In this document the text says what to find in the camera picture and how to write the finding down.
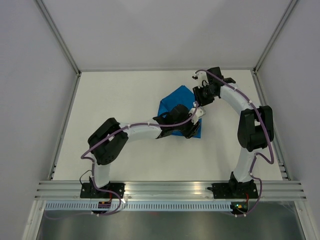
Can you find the aluminium mounting rail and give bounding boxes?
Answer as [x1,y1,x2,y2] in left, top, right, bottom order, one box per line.
[33,180,307,202]

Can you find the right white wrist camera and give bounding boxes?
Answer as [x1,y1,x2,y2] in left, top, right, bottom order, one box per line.
[192,71,209,89]

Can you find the left aluminium frame post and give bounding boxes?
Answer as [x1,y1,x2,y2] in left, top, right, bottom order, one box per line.
[34,0,81,76]

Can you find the right aluminium frame post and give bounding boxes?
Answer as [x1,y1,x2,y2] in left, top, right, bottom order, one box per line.
[252,0,300,74]

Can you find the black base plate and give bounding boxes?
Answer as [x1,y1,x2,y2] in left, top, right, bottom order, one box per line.
[80,182,125,199]
[207,182,259,199]

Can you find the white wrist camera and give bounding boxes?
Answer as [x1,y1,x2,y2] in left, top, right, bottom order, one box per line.
[192,71,209,89]
[189,107,206,125]

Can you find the white slotted cable duct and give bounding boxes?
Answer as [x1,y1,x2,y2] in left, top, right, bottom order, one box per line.
[44,200,232,212]

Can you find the aluminium frame post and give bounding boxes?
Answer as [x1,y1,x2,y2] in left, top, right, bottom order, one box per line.
[252,0,300,74]
[34,0,81,76]

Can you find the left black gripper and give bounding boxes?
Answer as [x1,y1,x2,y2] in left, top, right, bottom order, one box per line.
[173,112,201,139]

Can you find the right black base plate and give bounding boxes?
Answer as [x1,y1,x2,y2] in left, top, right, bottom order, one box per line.
[207,182,259,199]

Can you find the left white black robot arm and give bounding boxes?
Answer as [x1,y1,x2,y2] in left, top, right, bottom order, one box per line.
[81,102,206,198]

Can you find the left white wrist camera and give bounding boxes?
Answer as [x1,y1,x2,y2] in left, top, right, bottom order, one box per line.
[189,107,206,125]

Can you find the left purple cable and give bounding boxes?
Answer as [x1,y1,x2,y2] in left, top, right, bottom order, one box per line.
[43,101,201,221]

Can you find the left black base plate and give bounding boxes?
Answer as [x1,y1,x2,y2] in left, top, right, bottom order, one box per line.
[80,182,125,199]

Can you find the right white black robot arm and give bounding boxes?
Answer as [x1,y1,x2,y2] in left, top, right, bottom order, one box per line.
[193,67,275,198]

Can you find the blue cloth napkin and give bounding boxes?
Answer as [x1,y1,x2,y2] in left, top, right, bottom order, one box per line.
[153,85,199,139]

